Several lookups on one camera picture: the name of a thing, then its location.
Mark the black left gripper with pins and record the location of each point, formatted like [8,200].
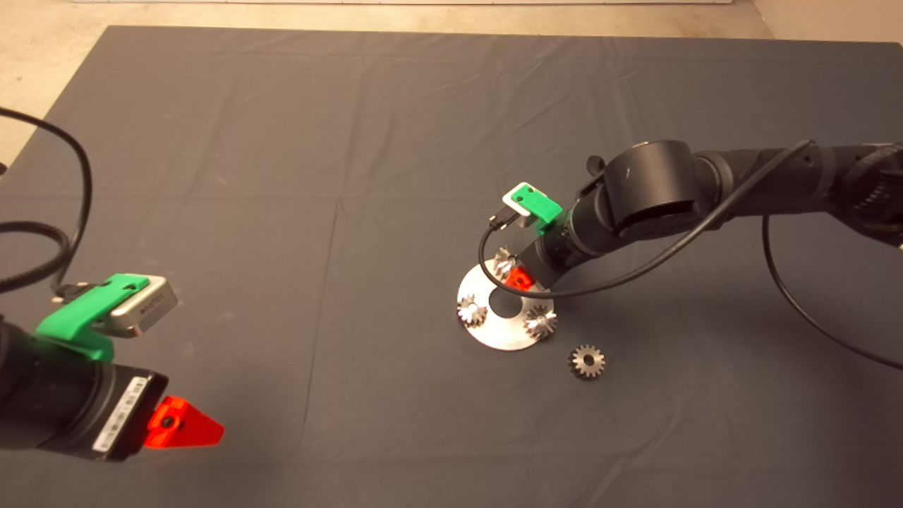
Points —
[99,409]

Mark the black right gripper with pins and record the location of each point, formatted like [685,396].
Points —
[557,257]

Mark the large steel gear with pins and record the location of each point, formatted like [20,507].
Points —
[504,263]

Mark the small steel gear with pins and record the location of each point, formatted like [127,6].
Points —
[587,361]
[471,311]
[540,322]

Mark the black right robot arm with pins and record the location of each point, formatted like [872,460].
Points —
[649,183]

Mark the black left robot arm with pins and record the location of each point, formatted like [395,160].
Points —
[21,395]

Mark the round metal plate with pins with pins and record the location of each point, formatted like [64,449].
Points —
[494,336]

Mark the dark grey table cloth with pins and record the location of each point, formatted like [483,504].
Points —
[353,141]

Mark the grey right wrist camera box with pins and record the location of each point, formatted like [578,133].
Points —
[520,212]

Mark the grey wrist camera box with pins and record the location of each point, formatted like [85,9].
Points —
[520,212]
[148,307]

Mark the green right camera mount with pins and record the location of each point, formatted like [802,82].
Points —
[543,208]

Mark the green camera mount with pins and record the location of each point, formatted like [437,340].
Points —
[543,208]
[74,317]

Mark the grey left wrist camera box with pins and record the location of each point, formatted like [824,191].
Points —
[148,307]

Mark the green left camera mount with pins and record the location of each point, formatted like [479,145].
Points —
[74,317]

